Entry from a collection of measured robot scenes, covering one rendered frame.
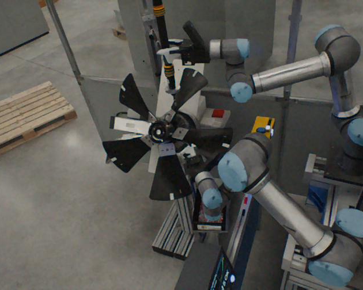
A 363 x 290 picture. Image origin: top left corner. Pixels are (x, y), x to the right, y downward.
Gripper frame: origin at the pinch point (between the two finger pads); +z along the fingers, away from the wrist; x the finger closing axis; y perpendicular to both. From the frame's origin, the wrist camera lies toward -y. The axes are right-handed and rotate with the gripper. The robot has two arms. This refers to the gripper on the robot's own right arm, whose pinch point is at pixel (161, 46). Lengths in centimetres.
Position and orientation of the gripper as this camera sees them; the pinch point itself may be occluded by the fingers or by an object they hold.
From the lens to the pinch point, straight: 134.2
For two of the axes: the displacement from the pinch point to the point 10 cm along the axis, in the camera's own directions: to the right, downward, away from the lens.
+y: 1.3, 7.4, 6.6
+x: 2.1, -6.7, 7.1
